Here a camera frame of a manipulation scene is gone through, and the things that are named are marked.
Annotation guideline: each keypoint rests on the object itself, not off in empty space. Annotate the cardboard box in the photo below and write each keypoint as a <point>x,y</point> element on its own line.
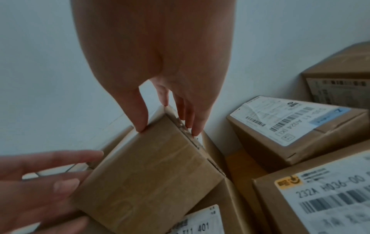
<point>150,171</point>

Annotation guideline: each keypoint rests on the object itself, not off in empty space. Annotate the pile of brown cardboard parcels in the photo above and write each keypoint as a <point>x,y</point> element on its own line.
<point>303,146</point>

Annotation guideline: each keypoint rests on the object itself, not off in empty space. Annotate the person's right hand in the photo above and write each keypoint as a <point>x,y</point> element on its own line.
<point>150,41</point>

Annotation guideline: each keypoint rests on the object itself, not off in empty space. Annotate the person's left hand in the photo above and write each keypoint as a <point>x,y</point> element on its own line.
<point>29,205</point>

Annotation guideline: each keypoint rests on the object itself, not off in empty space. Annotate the orange wooden table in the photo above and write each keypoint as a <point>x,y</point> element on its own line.
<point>242,164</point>

